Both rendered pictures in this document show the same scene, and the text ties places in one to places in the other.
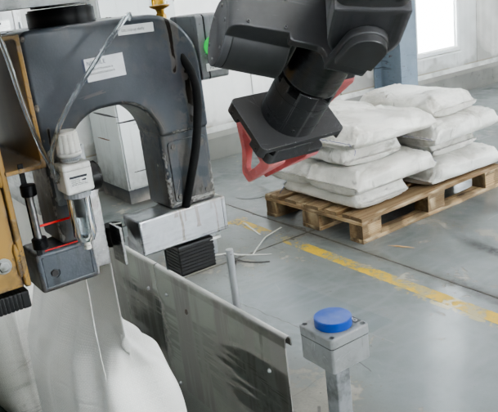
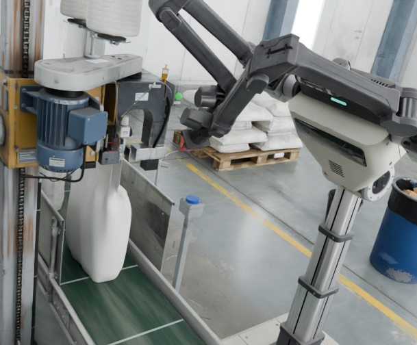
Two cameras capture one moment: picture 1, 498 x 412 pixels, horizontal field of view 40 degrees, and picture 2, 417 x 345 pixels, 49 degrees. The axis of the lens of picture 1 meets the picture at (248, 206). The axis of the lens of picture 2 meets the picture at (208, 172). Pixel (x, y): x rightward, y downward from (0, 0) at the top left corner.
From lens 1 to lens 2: 0.92 m
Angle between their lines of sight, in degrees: 9
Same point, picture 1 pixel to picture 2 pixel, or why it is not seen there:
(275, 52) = (197, 125)
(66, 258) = (111, 155)
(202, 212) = (158, 150)
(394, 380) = (212, 238)
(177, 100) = (161, 111)
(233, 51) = (187, 122)
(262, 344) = (163, 202)
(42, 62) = (123, 92)
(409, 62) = not seen: hidden behind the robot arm
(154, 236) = (140, 155)
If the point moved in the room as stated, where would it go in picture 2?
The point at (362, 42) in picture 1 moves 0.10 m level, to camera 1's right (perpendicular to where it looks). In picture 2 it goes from (218, 133) to (249, 137)
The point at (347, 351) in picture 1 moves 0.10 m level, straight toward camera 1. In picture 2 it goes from (194, 211) to (192, 222)
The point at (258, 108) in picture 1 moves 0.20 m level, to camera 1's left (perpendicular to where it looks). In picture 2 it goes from (189, 133) to (129, 124)
